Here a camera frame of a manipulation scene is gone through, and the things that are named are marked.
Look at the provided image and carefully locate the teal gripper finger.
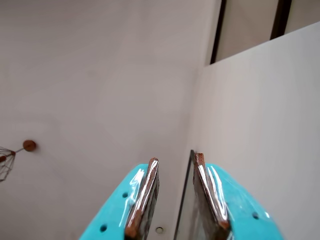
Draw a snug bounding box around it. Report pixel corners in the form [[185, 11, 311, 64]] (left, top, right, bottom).
[[78, 157, 161, 240], [192, 152, 285, 240]]

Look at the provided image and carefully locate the black framed picture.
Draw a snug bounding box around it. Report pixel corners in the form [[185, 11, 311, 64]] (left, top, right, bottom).
[[174, 149, 201, 240]]

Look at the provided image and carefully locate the wooden ceiling rose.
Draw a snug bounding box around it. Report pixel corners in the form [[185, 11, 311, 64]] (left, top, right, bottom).
[[22, 139, 37, 152]]

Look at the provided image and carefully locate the dark vertical beam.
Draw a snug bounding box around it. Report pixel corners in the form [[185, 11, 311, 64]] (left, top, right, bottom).
[[209, 0, 227, 65], [269, 0, 293, 40]]

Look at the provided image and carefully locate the wire cage pendant lamp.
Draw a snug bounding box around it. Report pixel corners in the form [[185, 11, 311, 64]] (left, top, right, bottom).
[[0, 146, 25, 183]]

